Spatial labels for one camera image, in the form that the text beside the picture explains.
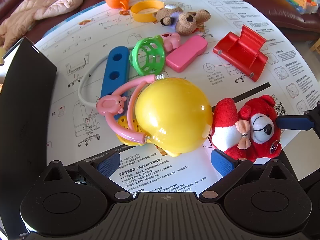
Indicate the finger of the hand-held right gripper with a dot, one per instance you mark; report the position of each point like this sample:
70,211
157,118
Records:
295,122

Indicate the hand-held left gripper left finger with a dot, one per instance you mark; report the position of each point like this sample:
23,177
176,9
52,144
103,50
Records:
108,163

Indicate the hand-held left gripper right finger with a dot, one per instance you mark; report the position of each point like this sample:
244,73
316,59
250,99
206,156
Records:
222,163

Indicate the red plush toy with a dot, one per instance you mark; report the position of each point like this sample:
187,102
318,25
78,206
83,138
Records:
225,127

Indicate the yellow and white toy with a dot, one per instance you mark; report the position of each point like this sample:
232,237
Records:
125,123

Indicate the pink bear toy white tube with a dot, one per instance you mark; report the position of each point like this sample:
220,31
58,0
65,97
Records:
110,105

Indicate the yellow plastic dome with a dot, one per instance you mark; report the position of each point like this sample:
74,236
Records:
172,112

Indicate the black cardboard box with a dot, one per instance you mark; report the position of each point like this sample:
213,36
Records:
27,105

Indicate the green lattice half ball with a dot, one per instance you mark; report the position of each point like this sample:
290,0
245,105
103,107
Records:
147,62

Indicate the small pink pig toy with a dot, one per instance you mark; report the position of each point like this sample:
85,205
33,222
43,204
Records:
171,41

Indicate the large printed instruction sheet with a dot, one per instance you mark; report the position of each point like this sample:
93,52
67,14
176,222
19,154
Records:
275,62

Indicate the blue bar with holes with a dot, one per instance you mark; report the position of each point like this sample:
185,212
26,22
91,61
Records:
112,82

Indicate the red plastic stand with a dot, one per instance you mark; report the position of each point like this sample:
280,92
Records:
240,52

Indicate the pink plastic case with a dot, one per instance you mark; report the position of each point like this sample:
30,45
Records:
186,53

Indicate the brown teddy bear purple shirt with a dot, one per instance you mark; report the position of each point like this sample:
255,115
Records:
185,22

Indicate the pink padded jacket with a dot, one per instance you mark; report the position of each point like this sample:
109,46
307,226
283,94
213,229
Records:
50,5

